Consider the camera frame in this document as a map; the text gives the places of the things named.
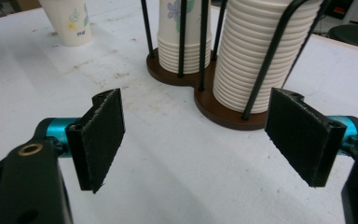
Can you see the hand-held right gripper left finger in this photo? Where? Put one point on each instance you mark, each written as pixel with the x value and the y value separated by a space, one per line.
pixel 98 140

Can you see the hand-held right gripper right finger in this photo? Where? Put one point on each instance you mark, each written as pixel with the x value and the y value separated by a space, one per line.
pixel 301 137

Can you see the single floral paper cup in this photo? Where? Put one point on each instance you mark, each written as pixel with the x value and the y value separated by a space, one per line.
pixel 65 28

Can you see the brown cup holder black rods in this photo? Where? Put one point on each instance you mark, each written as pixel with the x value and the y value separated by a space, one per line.
pixel 217 112

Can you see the short stack of floral cups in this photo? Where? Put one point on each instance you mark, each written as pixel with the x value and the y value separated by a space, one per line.
pixel 192 56

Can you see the tall stack of white cups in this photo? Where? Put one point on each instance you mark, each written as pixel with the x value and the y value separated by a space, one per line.
pixel 239 62

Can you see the round black stool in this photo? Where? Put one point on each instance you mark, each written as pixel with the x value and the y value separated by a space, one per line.
pixel 357 35

